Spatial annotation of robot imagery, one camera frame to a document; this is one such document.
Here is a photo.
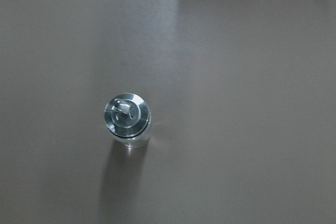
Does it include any glass sauce bottle metal spout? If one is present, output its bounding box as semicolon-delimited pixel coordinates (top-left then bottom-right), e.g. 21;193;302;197
104;93;152;148

